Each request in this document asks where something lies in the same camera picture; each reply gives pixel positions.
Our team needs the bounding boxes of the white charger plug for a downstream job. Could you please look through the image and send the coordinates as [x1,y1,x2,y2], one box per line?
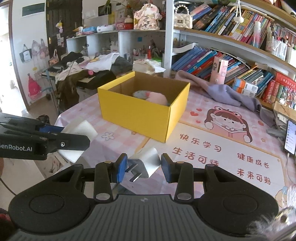
[125,147,161,182]

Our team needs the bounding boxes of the stack of papers books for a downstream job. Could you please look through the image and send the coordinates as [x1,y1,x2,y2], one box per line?
[266,101,295,140]

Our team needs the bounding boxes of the pink cylinder device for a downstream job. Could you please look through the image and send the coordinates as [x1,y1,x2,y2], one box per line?
[210,56,229,84]

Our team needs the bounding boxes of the smartphone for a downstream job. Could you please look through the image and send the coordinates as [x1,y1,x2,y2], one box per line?
[284,120,296,155]

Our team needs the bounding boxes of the white bookshelf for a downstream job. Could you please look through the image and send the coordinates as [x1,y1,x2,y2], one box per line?
[66,0,296,88]

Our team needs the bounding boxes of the red dictionary book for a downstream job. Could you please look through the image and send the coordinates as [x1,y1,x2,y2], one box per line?
[275,71,296,89]

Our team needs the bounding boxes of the purple pink cloth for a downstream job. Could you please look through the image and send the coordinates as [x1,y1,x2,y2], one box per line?
[175,70,275,127]

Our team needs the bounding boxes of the white paper tissue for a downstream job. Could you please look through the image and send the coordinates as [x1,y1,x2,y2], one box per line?
[57,117,97,163]

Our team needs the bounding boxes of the white shirt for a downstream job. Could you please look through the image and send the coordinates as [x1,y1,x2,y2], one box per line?
[85,52,120,72]

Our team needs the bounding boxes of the yellow cardboard box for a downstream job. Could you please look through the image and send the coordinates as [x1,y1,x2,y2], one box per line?
[97,72,190,143]

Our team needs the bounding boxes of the orange blue white box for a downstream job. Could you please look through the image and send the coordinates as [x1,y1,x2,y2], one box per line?
[232,78,258,97]

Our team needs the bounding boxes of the pink plush paw toy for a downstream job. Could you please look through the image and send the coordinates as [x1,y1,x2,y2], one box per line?
[132,90,169,106]

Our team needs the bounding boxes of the white quilted handbag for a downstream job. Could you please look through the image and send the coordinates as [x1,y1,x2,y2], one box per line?
[174,4,193,29]

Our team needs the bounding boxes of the pink checkered tablecloth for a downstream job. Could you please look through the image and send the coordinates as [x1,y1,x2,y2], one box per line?
[56,91,295,207]

